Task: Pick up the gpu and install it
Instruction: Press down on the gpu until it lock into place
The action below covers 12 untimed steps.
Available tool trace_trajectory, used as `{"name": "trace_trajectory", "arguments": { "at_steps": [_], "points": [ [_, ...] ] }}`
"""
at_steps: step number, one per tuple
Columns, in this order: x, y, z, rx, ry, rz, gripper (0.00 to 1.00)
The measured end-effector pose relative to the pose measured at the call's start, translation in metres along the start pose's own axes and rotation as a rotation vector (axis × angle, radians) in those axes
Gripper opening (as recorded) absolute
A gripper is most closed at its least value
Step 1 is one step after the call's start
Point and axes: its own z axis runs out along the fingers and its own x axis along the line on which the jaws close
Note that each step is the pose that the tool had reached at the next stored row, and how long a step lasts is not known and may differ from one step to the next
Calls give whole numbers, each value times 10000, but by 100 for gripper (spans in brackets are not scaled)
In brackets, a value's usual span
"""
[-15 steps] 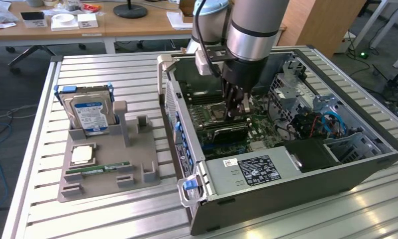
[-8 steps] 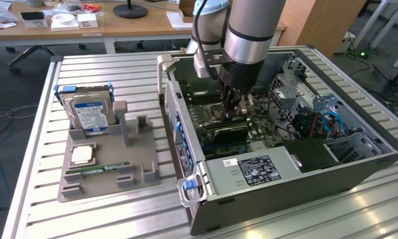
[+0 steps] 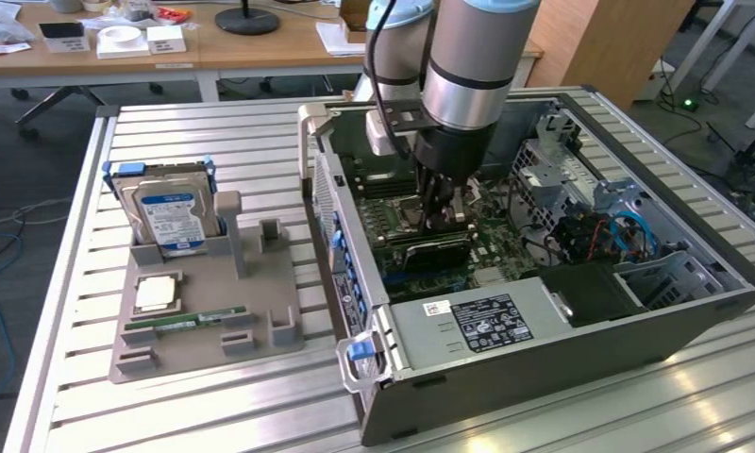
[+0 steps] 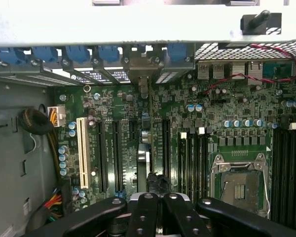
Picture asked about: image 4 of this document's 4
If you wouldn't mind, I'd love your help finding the CPU socket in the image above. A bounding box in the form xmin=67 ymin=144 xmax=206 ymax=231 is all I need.
xmin=210 ymin=153 xmax=272 ymax=220

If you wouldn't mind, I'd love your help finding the silver ribbed port housing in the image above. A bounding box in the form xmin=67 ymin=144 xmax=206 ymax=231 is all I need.
xmin=232 ymin=61 xmax=246 ymax=79

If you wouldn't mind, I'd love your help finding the black RAM slot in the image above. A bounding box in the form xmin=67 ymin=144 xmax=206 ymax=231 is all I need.
xmin=189 ymin=128 xmax=199 ymax=196
xmin=198 ymin=127 xmax=209 ymax=196

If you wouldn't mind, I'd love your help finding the white expansion slot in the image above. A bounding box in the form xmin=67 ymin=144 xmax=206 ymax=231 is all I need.
xmin=76 ymin=117 xmax=88 ymax=188

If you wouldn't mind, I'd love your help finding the green motherboard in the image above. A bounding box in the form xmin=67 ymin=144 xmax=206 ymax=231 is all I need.
xmin=53 ymin=81 xmax=296 ymax=233

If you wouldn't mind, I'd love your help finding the red and yellow wire bundle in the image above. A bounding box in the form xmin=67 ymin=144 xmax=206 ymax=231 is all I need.
xmin=43 ymin=188 xmax=64 ymax=222

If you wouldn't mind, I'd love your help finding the socket locking lever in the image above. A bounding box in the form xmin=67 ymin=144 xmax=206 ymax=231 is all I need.
xmin=260 ymin=167 xmax=272 ymax=220

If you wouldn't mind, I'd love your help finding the white power connector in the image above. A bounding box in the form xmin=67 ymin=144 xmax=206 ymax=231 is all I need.
xmin=47 ymin=106 xmax=66 ymax=128

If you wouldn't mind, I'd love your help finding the metal slot cover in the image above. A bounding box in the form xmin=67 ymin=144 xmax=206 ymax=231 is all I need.
xmin=155 ymin=56 xmax=195 ymax=84
xmin=91 ymin=57 xmax=132 ymax=84
xmin=61 ymin=57 xmax=107 ymax=86

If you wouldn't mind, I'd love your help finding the black braided cable sleeve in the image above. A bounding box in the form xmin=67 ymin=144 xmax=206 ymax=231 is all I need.
xmin=18 ymin=108 xmax=55 ymax=135

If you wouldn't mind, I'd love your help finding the silver USB port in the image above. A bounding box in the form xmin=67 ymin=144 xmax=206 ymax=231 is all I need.
xmin=213 ymin=63 xmax=225 ymax=79
xmin=197 ymin=63 xmax=210 ymax=79

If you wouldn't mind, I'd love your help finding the short black expansion slot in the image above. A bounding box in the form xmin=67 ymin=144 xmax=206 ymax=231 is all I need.
xmin=128 ymin=120 xmax=138 ymax=141

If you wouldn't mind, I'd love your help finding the open dark PC case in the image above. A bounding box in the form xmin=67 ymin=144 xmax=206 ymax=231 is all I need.
xmin=0 ymin=0 xmax=296 ymax=237

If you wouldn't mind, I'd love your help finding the long black expansion slot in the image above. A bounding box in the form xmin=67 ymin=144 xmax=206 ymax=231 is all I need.
xmin=112 ymin=120 xmax=124 ymax=192
xmin=162 ymin=118 xmax=171 ymax=177
xmin=96 ymin=120 xmax=109 ymax=193

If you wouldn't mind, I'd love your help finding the teal serial port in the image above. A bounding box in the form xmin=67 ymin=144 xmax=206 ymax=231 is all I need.
xmin=263 ymin=63 xmax=293 ymax=79

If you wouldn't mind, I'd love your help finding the silver network port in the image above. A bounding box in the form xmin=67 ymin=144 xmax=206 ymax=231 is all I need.
xmin=246 ymin=61 xmax=263 ymax=86

